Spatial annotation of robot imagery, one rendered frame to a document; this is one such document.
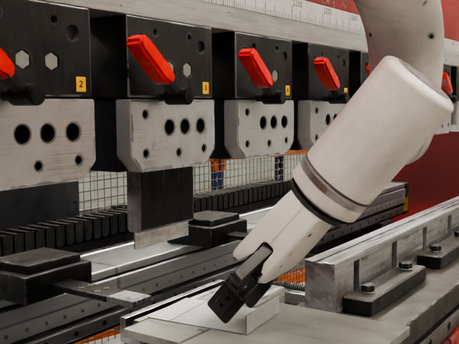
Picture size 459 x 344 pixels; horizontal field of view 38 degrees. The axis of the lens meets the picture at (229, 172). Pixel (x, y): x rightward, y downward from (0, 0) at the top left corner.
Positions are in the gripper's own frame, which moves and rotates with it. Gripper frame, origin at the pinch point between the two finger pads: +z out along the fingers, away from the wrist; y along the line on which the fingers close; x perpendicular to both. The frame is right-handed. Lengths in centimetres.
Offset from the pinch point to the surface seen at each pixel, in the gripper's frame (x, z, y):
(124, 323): -7.1, 10.6, 5.3
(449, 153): -12, 8, -217
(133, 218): -14.4, 0.6, 4.3
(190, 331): -0.4, 4.0, 5.8
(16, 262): -26.0, 20.9, 1.5
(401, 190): -10, 16, -150
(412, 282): 13, 8, -67
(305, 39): -23.1, -21.8, -29.5
